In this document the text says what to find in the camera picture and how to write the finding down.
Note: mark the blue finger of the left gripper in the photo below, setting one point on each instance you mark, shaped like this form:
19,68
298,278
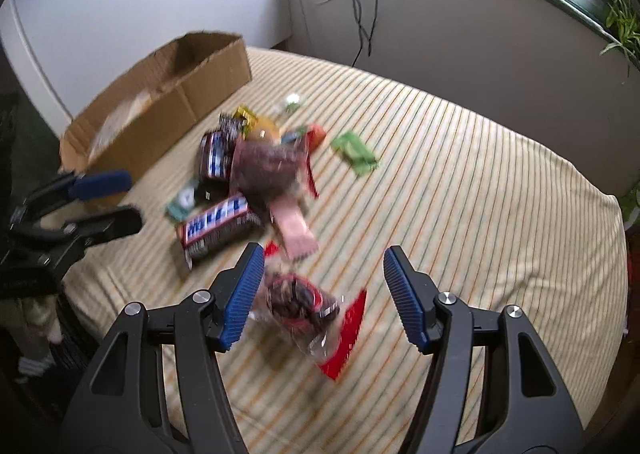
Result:
108,225
100,185

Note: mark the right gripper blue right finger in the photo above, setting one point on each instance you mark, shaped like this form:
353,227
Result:
413,293

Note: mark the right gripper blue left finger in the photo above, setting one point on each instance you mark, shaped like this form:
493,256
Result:
238,291

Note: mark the green mint candy packet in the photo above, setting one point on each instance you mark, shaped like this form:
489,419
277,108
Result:
183,203

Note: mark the small red-edged snack bag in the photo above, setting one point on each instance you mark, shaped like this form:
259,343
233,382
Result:
323,326

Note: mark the snickers bar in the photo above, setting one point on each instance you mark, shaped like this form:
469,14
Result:
207,232
216,150

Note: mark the pink snack packet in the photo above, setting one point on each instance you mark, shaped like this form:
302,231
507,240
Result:
298,240

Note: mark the dark dates clear bag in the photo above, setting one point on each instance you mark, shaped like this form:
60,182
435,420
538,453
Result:
267,171

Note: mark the yellow candy wrapper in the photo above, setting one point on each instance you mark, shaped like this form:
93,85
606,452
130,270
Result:
246,117

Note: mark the green candy wrapper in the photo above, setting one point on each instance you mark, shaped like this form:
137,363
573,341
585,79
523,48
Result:
355,153

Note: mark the colourful snack packet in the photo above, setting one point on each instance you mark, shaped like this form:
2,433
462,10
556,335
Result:
313,135

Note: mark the small green-white candy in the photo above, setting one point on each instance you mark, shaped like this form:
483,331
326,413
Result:
291,103

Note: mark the brown cardboard box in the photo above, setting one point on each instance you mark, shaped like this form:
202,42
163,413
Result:
148,109

